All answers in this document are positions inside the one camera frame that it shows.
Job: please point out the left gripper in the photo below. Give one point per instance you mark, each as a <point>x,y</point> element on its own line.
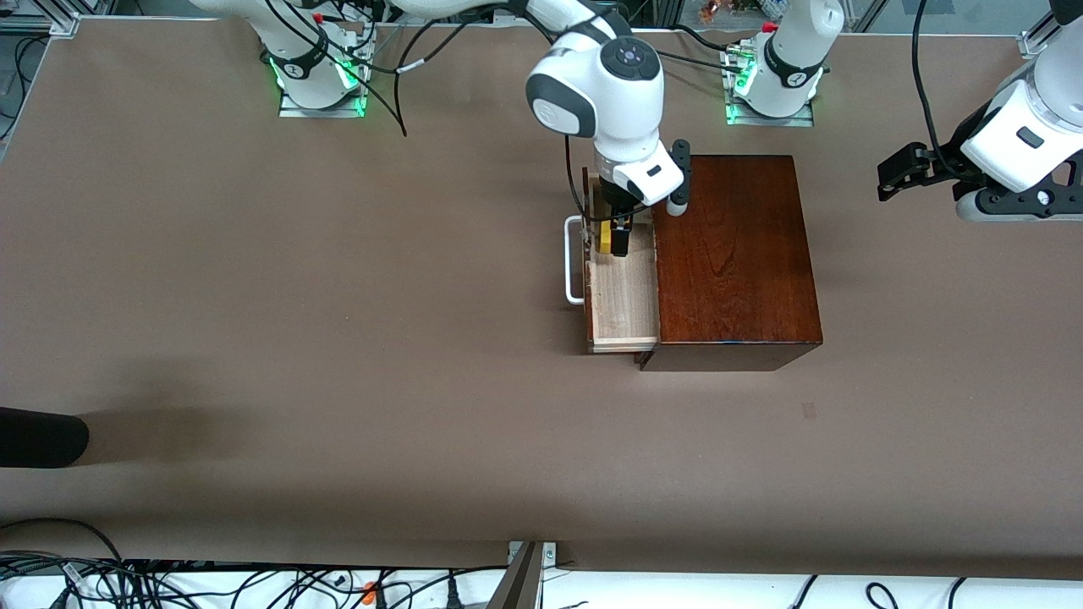
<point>941,161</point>

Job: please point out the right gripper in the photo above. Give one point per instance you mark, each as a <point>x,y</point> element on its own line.
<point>615,211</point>

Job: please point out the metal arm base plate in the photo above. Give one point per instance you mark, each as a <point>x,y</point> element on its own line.
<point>321,112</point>
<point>770,121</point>

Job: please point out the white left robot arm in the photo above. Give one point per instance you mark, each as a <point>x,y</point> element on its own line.
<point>795,59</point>

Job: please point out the aluminium corner profile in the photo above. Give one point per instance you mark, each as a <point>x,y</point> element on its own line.
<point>1034,44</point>
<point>66,25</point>

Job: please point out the small copper coloured object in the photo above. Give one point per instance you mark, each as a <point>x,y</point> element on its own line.
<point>709,12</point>

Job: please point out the dark metal beam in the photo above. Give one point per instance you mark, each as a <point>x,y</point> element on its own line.
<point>518,588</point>

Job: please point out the black round-ended cylinder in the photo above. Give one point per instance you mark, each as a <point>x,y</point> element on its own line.
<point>42,437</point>

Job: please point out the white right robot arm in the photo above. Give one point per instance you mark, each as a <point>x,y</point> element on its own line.
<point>609,93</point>

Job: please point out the small metal bracket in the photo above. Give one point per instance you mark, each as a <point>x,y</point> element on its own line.
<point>550,554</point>

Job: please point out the dark wooden cabinet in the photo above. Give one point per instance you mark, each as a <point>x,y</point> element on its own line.
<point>736,254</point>

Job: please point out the yellow block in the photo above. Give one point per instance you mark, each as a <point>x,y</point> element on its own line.
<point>605,238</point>

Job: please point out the small orange object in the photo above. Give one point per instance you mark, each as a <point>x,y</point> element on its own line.
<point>370,592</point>

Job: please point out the large matte table cover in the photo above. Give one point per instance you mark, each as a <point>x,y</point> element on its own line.
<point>338,296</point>

